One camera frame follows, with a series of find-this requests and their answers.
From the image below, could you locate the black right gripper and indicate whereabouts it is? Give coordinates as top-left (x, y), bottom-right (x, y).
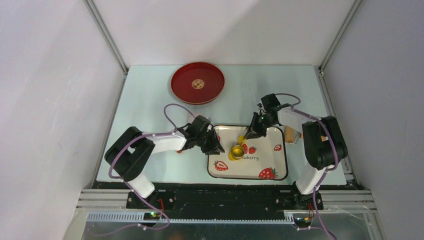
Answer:
top-left (243, 111), bottom-right (276, 140)

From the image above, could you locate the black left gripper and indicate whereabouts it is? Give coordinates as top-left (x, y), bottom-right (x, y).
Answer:
top-left (195, 128), bottom-right (225, 155)

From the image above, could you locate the strawberry print tray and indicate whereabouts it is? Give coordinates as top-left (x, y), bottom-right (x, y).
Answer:
top-left (207, 125), bottom-right (289, 181)

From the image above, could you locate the red round plate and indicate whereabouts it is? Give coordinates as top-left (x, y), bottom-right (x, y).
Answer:
top-left (170, 62), bottom-right (226, 105)

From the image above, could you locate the yellow dough trimmings strip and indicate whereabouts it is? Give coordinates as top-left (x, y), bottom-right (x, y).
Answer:
top-left (237, 135), bottom-right (246, 146)

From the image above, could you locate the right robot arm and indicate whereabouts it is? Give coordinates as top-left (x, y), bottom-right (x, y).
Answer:
top-left (243, 93), bottom-right (348, 209)

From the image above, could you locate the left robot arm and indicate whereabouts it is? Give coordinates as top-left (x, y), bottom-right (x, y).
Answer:
top-left (104, 115), bottom-right (225, 208)

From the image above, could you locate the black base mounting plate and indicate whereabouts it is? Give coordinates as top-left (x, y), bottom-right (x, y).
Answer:
top-left (80, 182), bottom-right (354, 222)

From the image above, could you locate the aluminium frame rail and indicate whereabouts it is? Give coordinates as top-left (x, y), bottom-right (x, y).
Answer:
top-left (76, 189), bottom-right (377, 225)

